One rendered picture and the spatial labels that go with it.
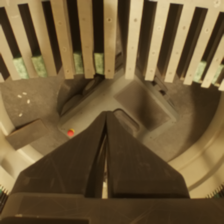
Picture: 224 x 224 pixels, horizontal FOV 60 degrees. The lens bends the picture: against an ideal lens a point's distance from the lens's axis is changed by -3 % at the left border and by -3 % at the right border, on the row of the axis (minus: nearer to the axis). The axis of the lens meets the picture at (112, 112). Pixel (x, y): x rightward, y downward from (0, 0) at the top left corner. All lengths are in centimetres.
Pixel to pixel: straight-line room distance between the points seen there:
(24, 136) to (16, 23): 153
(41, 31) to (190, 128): 162
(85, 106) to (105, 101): 12
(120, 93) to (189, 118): 75
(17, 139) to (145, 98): 108
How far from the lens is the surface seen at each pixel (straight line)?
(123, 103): 115
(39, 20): 23
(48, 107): 160
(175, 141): 182
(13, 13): 23
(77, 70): 23
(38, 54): 24
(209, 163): 176
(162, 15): 21
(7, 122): 176
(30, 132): 172
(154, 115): 122
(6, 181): 157
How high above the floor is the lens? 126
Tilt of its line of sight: 55 degrees down
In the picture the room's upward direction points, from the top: 179 degrees counter-clockwise
